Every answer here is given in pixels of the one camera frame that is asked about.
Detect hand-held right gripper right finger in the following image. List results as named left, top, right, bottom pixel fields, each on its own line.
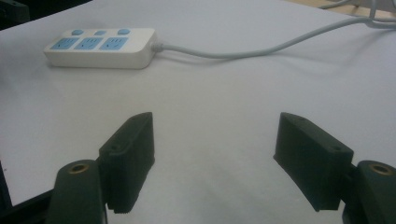
left=273, top=112, right=396, bottom=224

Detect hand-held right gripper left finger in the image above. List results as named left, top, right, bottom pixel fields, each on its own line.
left=46, top=111, right=156, bottom=224

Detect grey power strip cable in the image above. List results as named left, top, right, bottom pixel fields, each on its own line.
left=151, top=15, right=396, bottom=60

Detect dark object at table corner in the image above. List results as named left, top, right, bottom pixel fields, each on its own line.
left=0, top=0, right=31, bottom=31

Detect white power strip blue sockets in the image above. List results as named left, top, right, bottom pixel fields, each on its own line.
left=43, top=27, right=158, bottom=70

